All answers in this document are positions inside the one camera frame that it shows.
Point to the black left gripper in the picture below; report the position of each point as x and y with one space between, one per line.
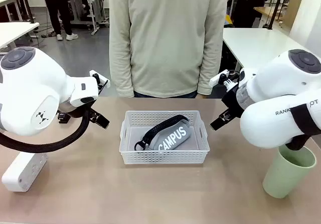
77 113

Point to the pale green plastic cup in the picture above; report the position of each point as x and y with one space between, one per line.
283 178

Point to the large white table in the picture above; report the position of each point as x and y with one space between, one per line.
250 43

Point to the background person white sneakers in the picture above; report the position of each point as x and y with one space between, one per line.
56 5

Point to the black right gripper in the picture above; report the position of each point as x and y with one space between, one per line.
232 101

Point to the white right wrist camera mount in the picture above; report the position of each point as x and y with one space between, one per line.
218 78

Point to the person in beige sweater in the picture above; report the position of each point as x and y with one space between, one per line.
166 38

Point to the tall brown cardboard box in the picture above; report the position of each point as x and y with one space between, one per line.
296 5

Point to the wooden top table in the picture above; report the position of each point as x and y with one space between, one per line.
265 10

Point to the black slanted pole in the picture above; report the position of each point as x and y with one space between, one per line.
276 5

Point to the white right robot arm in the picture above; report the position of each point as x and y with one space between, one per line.
276 91

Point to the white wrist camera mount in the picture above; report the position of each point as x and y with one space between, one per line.
96 74
218 78

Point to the white table with rounded edge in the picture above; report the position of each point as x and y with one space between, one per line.
15 31

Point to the background person dark clothes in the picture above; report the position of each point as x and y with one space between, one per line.
248 5

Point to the white power strip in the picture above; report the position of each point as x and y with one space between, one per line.
23 172

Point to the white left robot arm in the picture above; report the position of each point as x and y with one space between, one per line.
30 91

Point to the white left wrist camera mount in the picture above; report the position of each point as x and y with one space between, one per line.
96 74

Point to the white perforated plastic basket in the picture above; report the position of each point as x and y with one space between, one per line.
140 156

